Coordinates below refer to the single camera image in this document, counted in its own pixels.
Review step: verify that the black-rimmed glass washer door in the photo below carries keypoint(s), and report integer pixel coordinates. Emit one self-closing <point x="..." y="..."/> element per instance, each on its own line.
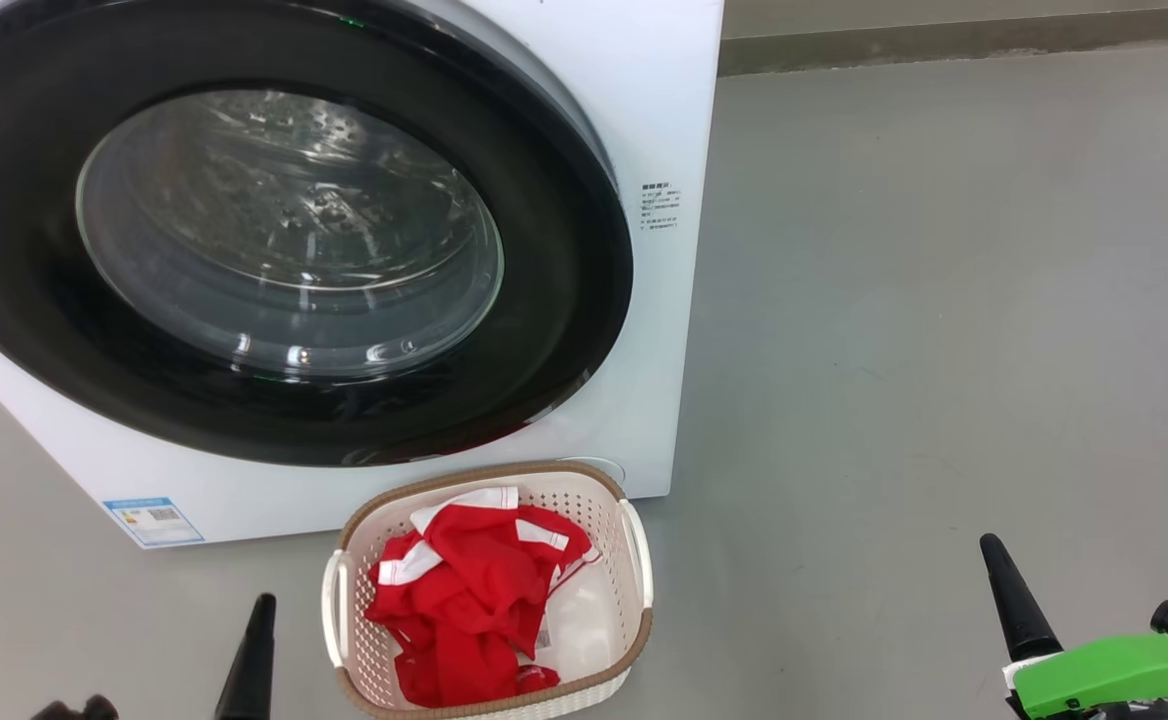
<point x="564" y="250"/>

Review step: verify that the printed text label on washer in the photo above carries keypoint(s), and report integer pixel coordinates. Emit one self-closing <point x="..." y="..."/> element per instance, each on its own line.
<point x="660" y="205"/>

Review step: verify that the cream perforated laundry basket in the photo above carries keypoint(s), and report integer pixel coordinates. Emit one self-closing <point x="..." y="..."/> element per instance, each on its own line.
<point x="584" y="500"/>

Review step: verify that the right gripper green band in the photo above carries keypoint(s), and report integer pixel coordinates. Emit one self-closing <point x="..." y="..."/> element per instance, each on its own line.
<point x="1114" y="675"/>

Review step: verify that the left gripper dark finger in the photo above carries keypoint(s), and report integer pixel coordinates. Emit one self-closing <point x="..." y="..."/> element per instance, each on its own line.
<point x="252" y="680"/>

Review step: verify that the red garment with white trim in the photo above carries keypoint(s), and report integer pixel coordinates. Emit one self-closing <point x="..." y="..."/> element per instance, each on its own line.
<point x="464" y="590"/>

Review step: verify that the blue energy label sticker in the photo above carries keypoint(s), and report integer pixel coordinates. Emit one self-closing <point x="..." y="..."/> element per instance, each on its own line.
<point x="154" y="522"/>

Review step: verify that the white front-load washing machine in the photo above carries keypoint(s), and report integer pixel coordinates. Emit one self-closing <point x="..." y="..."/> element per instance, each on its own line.
<point x="664" y="350"/>

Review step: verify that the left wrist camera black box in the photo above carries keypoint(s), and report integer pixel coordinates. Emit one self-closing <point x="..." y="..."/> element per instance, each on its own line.
<point x="74" y="710"/>

